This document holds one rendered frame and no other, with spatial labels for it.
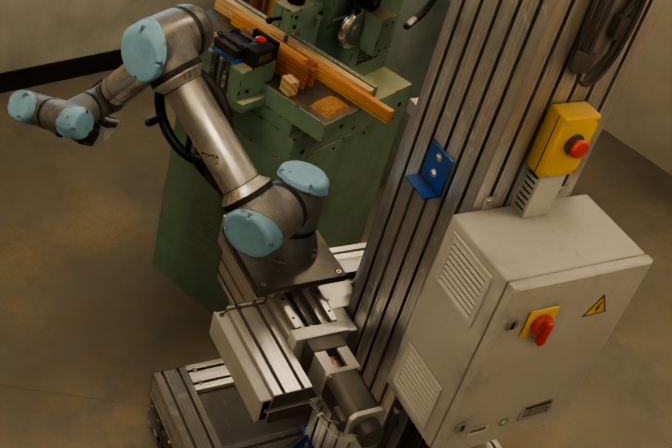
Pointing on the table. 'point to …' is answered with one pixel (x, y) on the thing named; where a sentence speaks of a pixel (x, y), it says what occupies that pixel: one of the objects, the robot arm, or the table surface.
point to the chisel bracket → (297, 15)
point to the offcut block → (289, 85)
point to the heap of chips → (329, 106)
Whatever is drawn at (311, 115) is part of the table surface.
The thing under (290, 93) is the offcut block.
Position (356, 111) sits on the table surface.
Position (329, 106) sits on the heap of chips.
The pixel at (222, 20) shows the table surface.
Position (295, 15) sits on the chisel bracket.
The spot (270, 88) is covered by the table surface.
